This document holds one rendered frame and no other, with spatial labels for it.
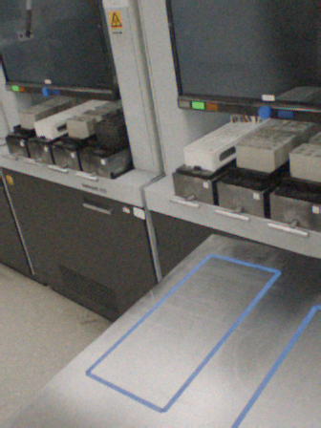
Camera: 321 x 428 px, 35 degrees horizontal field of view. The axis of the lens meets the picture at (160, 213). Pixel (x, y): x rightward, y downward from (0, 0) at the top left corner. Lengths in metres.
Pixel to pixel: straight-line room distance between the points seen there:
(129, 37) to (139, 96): 0.16
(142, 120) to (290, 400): 1.02
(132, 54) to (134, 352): 0.92
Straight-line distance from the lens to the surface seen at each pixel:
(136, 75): 1.48
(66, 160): 1.74
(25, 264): 2.42
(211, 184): 1.29
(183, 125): 1.41
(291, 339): 0.77
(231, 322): 0.80
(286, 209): 1.19
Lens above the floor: 1.34
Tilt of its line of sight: 27 degrees down
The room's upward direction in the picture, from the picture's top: 10 degrees counter-clockwise
